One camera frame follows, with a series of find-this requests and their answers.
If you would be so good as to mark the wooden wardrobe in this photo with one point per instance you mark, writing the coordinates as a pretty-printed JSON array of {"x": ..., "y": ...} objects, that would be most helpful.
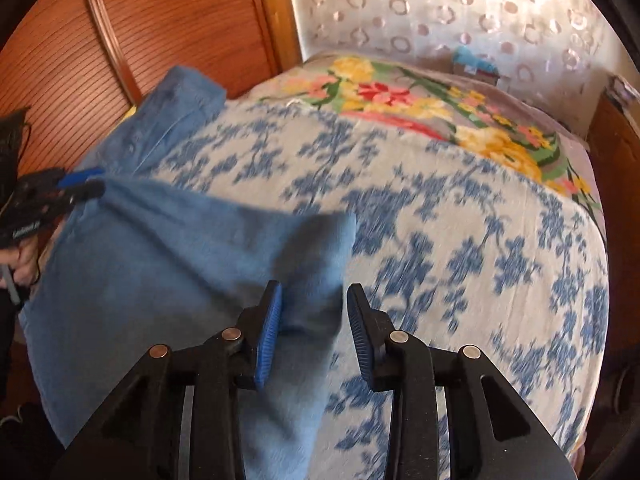
[{"x": 175, "y": 20}]

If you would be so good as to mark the blue and white patterned blanket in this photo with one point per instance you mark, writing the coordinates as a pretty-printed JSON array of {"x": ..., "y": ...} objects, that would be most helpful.
[{"x": 450, "y": 240}]

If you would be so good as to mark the person's left hand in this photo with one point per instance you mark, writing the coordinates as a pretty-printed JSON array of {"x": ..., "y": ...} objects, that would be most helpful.
[{"x": 27, "y": 260}]

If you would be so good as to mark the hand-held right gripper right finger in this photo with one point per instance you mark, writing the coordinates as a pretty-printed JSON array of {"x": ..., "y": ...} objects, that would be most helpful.
[{"x": 360, "y": 340}]

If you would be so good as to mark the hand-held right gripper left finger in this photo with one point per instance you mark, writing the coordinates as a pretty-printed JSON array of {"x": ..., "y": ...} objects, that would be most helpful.
[{"x": 267, "y": 340}]

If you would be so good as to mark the cardboard box with blue bag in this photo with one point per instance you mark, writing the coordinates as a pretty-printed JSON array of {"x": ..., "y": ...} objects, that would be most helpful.
[{"x": 475, "y": 67}]

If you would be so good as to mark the floral blanket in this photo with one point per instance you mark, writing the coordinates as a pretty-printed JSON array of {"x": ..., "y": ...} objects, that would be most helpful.
[{"x": 400, "y": 95}]

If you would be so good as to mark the light blue pants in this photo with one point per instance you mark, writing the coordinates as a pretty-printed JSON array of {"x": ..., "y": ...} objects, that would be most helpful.
[{"x": 175, "y": 260}]

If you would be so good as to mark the circle-patterned sheer curtain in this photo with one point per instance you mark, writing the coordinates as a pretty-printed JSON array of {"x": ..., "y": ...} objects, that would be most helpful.
[{"x": 475, "y": 10}]

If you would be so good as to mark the wooden cabinet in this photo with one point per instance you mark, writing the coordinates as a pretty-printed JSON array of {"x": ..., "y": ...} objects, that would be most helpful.
[{"x": 620, "y": 150}]

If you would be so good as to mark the clutter of small items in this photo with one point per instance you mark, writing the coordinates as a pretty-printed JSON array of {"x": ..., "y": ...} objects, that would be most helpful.
[{"x": 622, "y": 90}]

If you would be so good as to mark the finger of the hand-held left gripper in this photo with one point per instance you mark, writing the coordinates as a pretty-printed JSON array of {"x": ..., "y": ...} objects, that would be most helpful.
[
  {"x": 87, "y": 191},
  {"x": 80, "y": 177}
]

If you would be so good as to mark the person's dark clothing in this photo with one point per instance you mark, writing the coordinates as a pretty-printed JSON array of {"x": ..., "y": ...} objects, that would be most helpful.
[{"x": 7, "y": 350}]

